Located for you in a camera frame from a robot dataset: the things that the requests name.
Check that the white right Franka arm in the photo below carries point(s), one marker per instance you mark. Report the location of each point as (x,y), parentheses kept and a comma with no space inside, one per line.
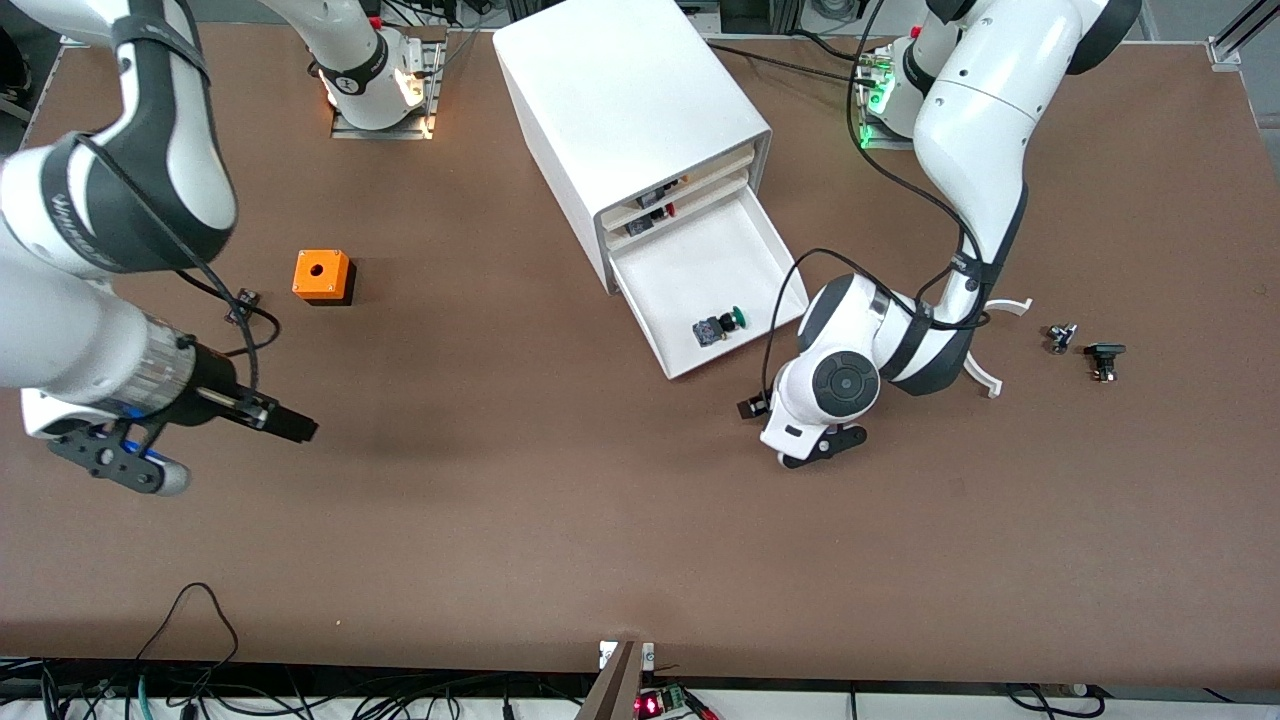
(60,330)

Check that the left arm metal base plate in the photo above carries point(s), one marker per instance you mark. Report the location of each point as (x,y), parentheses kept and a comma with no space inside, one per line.
(885,143)

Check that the small black terminal block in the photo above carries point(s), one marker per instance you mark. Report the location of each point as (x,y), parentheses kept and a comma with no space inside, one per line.
(240,310)

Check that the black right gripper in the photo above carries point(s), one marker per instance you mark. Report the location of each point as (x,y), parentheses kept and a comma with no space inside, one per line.
(213,385)

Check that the green push button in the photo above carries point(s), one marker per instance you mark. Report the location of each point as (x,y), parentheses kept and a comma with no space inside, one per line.
(715,330)

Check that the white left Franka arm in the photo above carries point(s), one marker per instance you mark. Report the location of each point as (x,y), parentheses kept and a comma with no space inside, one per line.
(980,120)

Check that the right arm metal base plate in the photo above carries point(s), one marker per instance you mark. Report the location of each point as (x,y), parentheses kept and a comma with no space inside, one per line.
(345,128)

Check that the grey metal bracket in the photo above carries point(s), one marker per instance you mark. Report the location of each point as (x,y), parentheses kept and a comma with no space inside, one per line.
(615,690)

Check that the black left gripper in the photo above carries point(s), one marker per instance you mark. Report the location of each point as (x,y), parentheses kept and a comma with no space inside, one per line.
(744,410)

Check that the black push button part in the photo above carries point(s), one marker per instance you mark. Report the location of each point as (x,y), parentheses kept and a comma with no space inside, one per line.
(1104,352)

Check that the orange box with hole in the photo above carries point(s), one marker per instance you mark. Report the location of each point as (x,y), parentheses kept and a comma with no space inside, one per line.
(320,272)

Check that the aluminium corner profile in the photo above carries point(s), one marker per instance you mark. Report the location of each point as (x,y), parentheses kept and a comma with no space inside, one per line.
(1228,48)

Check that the black red drawer component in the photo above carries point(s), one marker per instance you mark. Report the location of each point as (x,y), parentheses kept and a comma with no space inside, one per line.
(642,225)
(663,191)

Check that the white curved plastic arc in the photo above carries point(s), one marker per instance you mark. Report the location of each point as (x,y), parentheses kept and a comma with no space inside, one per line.
(985,378)

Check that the circuit board with red light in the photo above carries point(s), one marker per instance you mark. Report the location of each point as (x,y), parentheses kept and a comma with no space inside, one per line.
(650,705)

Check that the small black silver switch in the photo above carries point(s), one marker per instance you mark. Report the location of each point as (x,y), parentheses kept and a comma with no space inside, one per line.
(1061,338)

